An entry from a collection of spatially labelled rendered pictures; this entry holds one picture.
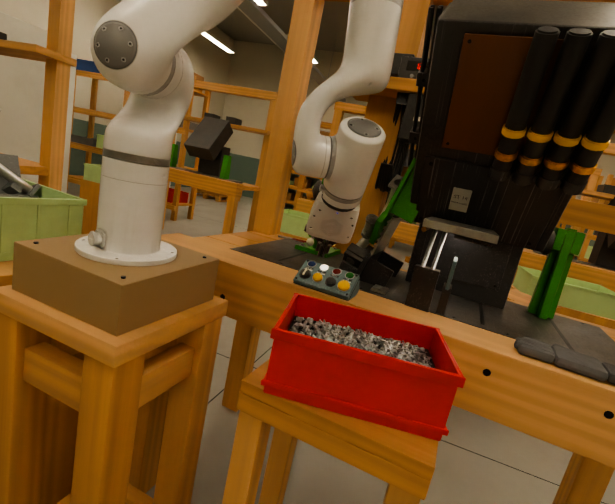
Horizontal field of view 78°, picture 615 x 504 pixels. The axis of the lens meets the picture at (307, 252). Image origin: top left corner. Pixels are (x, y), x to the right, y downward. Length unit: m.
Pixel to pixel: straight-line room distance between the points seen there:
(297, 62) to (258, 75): 11.23
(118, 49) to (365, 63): 0.39
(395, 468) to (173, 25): 0.78
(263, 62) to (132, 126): 12.22
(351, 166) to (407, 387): 0.38
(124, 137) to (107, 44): 0.15
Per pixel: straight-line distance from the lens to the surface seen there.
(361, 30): 0.73
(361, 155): 0.68
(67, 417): 1.46
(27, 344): 0.92
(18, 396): 0.97
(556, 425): 0.97
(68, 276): 0.78
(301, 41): 1.71
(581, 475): 1.76
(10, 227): 1.26
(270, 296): 1.00
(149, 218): 0.80
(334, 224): 0.80
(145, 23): 0.75
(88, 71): 7.72
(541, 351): 0.94
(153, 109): 0.84
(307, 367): 0.66
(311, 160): 0.68
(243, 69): 13.20
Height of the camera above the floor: 1.18
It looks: 12 degrees down
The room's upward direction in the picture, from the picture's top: 12 degrees clockwise
